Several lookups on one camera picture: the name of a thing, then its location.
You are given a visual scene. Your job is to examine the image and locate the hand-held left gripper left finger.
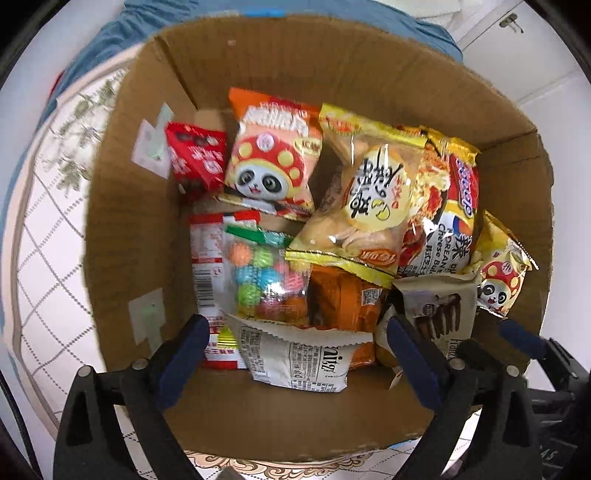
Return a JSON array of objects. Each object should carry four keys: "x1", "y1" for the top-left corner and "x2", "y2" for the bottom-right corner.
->
[{"x1": 53, "y1": 314, "x2": 211, "y2": 480}]

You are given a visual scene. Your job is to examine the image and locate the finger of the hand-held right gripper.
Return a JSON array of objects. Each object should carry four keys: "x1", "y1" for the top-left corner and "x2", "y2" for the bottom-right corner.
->
[{"x1": 501, "y1": 318, "x2": 563, "y2": 370}]

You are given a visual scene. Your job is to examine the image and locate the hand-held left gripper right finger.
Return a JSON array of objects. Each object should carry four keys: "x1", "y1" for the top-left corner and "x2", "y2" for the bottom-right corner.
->
[{"x1": 387, "y1": 316, "x2": 542, "y2": 480}]

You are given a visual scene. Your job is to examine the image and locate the red and white snack packet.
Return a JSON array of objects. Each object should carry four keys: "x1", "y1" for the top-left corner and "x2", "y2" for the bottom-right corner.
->
[{"x1": 189, "y1": 210, "x2": 262, "y2": 370}]

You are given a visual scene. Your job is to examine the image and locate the beige snack packet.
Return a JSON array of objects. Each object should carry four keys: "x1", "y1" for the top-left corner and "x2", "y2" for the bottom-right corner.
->
[{"x1": 225, "y1": 314, "x2": 372, "y2": 393}]

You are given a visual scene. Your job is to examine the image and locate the cardboard box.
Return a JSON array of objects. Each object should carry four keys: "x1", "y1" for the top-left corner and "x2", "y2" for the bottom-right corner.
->
[{"x1": 83, "y1": 16, "x2": 555, "y2": 462}]

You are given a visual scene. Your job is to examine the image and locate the beige chocolate stick packet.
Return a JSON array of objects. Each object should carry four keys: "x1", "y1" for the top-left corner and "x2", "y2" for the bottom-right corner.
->
[{"x1": 375, "y1": 272, "x2": 481, "y2": 370}]

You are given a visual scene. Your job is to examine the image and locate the small yellow panda packet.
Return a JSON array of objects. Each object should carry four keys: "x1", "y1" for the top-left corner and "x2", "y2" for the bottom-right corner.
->
[{"x1": 464, "y1": 210, "x2": 539, "y2": 318}]

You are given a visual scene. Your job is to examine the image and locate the colourful candy ball bag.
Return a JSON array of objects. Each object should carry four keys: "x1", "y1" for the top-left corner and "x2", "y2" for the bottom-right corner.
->
[{"x1": 224, "y1": 224, "x2": 311, "y2": 326}]

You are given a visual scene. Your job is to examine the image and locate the yellow noodle packet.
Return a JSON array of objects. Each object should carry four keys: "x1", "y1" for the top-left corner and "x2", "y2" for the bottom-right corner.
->
[{"x1": 397, "y1": 126, "x2": 481, "y2": 280}]

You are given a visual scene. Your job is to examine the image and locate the yellow cracker bag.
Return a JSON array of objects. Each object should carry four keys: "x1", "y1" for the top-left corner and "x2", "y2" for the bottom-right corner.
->
[{"x1": 285, "y1": 102, "x2": 428, "y2": 289}]

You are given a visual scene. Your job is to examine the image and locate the white quilted blanket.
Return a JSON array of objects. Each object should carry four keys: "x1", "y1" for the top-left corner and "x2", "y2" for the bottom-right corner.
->
[{"x1": 2, "y1": 44, "x2": 476, "y2": 480}]

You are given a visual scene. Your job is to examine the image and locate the small red snack packet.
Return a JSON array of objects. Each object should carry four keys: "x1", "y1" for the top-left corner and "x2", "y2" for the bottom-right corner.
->
[{"x1": 165, "y1": 121, "x2": 228, "y2": 204}]

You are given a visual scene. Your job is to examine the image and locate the orange panda snack packet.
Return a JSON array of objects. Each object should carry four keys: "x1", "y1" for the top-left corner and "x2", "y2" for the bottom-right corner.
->
[{"x1": 217, "y1": 88, "x2": 323, "y2": 222}]

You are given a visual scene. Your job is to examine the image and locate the white cabinet door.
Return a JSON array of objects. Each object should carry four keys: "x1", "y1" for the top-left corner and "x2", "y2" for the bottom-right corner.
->
[{"x1": 455, "y1": 0, "x2": 583, "y2": 104}]

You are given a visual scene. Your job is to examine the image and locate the blue bedding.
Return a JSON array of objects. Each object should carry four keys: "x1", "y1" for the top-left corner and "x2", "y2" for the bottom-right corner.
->
[{"x1": 58, "y1": 0, "x2": 465, "y2": 100}]

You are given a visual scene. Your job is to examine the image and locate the pale cloth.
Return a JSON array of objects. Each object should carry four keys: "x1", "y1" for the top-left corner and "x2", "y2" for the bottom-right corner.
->
[{"x1": 406, "y1": 0, "x2": 465, "y2": 21}]

